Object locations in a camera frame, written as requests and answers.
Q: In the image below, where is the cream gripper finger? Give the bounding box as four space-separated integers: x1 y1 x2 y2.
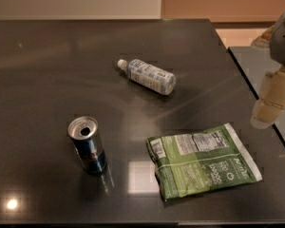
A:
251 27 274 50
250 66 285 129

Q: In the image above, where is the blue plastic water bottle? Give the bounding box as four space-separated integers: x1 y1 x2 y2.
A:
117 59 176 95

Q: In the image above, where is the green snack bag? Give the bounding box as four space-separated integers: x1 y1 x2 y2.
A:
146 123 262 200

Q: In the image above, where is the blue energy drink can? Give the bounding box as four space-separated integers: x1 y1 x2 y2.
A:
67 116 106 174

